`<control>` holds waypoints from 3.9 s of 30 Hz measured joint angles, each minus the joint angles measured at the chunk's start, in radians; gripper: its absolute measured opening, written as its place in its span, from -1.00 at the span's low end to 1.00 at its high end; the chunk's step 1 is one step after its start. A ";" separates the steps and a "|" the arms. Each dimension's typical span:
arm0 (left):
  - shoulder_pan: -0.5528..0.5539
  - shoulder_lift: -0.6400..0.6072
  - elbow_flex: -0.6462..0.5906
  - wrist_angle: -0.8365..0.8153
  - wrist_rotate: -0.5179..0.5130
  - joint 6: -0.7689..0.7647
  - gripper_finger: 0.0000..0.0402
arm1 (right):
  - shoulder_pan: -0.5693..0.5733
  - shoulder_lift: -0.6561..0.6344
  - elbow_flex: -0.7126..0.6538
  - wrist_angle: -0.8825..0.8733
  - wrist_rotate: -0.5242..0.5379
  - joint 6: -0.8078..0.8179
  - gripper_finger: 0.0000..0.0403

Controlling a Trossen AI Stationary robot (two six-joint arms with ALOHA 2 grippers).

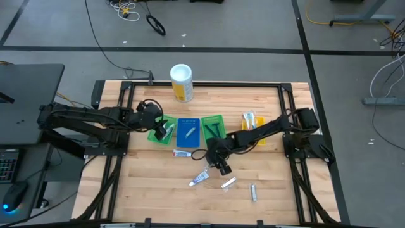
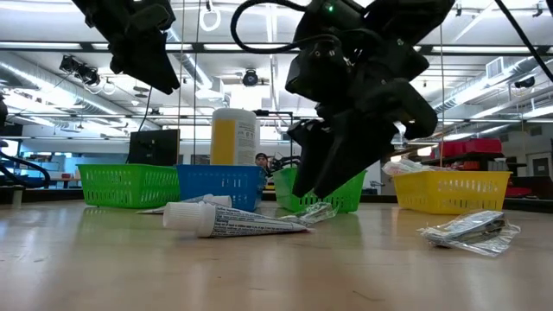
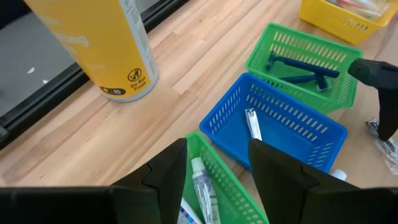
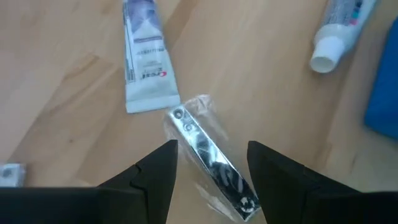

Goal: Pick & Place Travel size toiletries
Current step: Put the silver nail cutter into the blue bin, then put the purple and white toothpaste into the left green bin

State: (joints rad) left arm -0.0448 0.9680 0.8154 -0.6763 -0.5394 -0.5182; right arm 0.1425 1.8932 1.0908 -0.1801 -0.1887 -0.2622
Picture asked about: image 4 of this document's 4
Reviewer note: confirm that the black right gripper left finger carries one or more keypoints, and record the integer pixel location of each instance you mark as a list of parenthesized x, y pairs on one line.
[(140, 199)]

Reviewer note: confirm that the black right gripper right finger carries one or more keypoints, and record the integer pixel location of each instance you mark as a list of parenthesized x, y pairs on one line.
[(289, 196)]

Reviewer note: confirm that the clear toothbrush package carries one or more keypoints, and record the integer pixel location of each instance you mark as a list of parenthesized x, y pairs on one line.
[(211, 155)]

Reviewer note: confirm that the silver nail clipper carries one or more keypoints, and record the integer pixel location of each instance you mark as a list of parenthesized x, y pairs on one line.
[(11, 174)]

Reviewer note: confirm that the white Crest toothpaste tube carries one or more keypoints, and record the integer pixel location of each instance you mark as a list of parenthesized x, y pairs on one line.
[(146, 62)]

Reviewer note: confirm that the white toothpaste tube colourful print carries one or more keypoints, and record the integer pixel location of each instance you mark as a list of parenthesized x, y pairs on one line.
[(332, 37)]

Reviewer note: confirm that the blue plastic basket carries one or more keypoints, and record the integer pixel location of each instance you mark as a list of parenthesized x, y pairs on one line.
[(384, 87)]

